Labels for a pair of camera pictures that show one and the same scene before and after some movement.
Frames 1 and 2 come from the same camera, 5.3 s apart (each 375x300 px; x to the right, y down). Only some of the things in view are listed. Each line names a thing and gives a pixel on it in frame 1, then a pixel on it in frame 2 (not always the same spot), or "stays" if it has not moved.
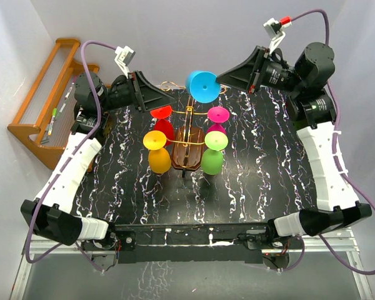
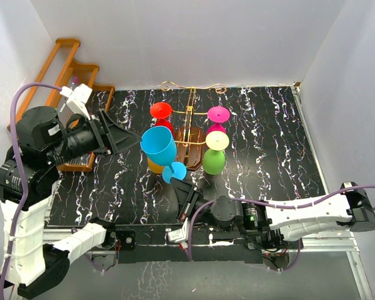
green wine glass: [212, 158] stays
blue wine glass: [202, 85] -> [159, 145]
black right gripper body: [279, 75] -> [195, 199]
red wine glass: [162, 124] stays
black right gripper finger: [246, 75] -> [182, 189]
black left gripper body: [122, 95] -> [82, 142]
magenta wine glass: [217, 115] stays
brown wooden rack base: [197, 143] stays
